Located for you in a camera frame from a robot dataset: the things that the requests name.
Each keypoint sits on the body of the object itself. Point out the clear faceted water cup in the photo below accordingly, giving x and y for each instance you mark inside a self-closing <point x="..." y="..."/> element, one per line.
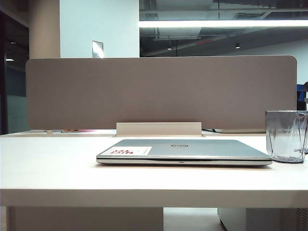
<point x="281" y="134"/>

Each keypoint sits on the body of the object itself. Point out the silver closed laptop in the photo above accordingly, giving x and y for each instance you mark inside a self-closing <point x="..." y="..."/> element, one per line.
<point x="204" y="149"/>

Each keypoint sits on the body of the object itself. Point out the beige fabric desk divider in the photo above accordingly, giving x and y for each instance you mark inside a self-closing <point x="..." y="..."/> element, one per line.
<point x="144" y="91"/>

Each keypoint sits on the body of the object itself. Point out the white sticker with red print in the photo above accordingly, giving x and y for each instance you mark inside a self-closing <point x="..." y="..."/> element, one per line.
<point x="130" y="150"/>

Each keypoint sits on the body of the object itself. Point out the red illuminated ceiling sign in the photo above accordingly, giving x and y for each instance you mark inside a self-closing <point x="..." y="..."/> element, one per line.
<point x="204" y="42"/>

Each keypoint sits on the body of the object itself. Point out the white divider foot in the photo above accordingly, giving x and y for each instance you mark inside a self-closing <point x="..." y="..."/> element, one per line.
<point x="49" y="132"/>

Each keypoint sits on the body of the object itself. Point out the long ceiling light strip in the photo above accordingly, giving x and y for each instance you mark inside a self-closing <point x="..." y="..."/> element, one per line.
<point x="216" y="23"/>

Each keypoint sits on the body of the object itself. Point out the framed wall notice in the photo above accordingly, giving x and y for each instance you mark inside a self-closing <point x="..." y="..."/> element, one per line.
<point x="98" y="48"/>

